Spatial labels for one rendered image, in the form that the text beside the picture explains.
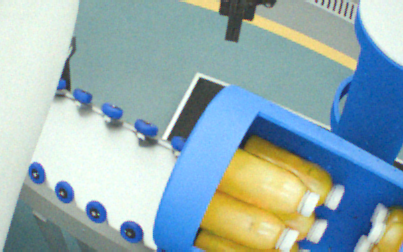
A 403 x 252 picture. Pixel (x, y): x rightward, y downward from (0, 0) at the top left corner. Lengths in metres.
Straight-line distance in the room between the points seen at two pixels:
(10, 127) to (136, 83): 2.28
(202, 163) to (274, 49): 1.73
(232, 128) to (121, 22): 1.77
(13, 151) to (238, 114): 0.77
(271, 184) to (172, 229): 0.16
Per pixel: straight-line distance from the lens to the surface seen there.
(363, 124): 1.66
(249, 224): 1.04
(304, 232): 1.11
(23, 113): 0.27
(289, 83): 2.59
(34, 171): 1.27
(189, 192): 0.98
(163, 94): 2.51
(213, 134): 0.99
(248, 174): 1.03
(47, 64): 0.29
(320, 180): 1.09
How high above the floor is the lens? 2.07
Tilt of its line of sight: 58 degrees down
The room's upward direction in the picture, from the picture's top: 6 degrees clockwise
